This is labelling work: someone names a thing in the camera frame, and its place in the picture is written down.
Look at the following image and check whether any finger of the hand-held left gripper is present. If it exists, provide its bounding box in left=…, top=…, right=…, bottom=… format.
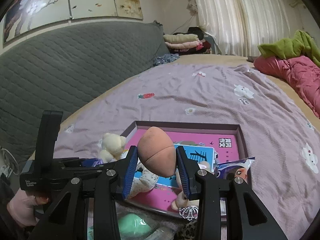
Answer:
left=62, top=162, right=119, bottom=174

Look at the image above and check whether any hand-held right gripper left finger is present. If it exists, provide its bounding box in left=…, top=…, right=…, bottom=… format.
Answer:
left=27, top=145, right=139, bottom=240

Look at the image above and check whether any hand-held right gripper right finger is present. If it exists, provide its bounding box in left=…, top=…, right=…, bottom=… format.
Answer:
left=176, top=145, right=288, bottom=240

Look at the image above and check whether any cream teddy bear purple dress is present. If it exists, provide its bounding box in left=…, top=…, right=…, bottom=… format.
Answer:
left=99, top=132, right=127, bottom=167

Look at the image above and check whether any orange makeup sponge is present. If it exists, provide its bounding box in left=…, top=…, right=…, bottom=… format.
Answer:
left=137, top=127, right=175, bottom=178

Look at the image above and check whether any shallow grey box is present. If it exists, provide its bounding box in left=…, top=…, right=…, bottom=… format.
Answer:
left=120, top=120, right=248, bottom=222

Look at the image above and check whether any person's left forearm pink sleeve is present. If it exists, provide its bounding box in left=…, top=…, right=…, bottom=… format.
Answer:
left=6, top=187, right=40, bottom=228

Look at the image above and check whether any person's left hand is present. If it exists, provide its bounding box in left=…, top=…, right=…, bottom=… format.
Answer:
left=35, top=194, right=52, bottom=204

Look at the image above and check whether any cream floral scrunchie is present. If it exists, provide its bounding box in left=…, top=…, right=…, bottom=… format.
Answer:
left=127, top=161, right=160, bottom=199

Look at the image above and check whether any pink book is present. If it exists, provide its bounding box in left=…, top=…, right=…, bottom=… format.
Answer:
left=124, top=127, right=238, bottom=213

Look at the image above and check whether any white fan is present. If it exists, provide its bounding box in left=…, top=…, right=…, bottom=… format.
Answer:
left=0, top=146, right=19, bottom=178

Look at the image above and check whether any purple doll toy packet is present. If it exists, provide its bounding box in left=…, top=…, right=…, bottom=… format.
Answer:
left=212, top=157, right=255, bottom=185

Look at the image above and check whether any green sponge in clear pack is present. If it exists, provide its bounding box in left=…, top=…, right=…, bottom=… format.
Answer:
left=87, top=211, right=175, bottom=240

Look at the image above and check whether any leopard print scrunchie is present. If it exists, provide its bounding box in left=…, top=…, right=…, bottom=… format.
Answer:
left=175, top=220, right=200, bottom=240

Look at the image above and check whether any purple printed bed sheet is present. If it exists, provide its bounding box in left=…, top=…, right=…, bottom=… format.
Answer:
left=52, top=55, right=320, bottom=240

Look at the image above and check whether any grey quilted headboard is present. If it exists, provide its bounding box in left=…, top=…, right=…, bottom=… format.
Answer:
left=0, top=21, right=170, bottom=160

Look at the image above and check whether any blue patterned cloth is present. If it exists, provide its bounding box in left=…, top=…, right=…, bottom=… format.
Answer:
left=153, top=54, right=180, bottom=67

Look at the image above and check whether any pink folded cloth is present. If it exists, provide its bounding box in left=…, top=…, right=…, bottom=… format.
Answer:
left=166, top=41, right=201, bottom=51

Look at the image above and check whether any grey plastic chair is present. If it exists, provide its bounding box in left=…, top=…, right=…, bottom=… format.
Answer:
left=207, top=34, right=222, bottom=55

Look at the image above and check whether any cream folded cloth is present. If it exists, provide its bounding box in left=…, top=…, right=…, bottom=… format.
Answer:
left=163, top=33, right=198, bottom=43

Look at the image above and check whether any black clothes pile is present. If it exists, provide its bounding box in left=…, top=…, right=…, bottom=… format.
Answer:
left=172, top=27, right=206, bottom=37

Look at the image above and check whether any pink comforter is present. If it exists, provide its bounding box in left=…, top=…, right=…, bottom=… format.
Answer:
left=253, top=55, right=320, bottom=119

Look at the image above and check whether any white sheer curtain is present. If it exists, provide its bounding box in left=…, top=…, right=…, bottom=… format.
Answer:
left=189, top=0, right=308, bottom=57

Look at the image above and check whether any green blanket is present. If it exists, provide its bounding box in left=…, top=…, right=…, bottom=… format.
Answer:
left=257, top=30, right=320, bottom=67

